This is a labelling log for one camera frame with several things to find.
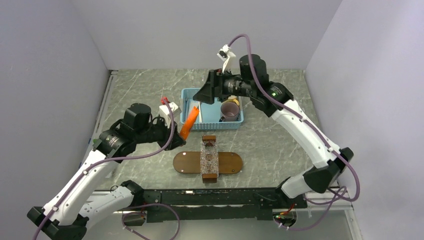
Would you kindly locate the brown oval wooden tray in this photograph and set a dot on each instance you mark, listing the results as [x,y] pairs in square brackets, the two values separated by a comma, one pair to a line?
[196,162]

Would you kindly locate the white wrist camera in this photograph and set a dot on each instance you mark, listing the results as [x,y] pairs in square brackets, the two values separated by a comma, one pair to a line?
[166,108]
[227,56]

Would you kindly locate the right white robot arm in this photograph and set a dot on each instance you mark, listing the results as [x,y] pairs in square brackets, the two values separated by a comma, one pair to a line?
[278,103]

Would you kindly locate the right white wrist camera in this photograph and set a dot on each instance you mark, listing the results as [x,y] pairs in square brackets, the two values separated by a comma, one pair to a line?
[227,56]

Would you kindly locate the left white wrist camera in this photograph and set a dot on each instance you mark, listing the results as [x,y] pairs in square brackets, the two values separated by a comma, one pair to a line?
[166,108]

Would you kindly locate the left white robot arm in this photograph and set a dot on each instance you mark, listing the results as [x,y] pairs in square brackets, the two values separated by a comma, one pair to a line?
[69,214]

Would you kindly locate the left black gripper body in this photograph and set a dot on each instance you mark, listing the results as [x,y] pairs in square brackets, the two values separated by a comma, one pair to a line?
[154,132]

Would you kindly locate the orange toothpaste tube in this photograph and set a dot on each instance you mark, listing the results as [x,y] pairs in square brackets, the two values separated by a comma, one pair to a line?
[188,124]

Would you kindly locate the clear acrylic toothbrush holder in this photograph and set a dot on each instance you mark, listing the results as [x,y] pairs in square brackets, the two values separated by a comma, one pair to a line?
[209,159]

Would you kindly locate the purple mug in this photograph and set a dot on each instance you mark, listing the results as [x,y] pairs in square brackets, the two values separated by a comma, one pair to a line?
[229,111]

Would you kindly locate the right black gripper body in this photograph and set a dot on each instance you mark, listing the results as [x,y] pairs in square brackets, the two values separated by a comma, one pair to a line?
[229,85]

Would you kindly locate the black base frame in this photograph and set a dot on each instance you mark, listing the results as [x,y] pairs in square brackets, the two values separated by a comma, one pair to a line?
[260,203]

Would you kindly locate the yellow mug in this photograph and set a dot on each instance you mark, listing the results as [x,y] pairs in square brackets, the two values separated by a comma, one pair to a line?
[235,100]

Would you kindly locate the blue plastic basket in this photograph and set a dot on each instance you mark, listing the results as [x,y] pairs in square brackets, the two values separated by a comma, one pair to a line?
[210,114]

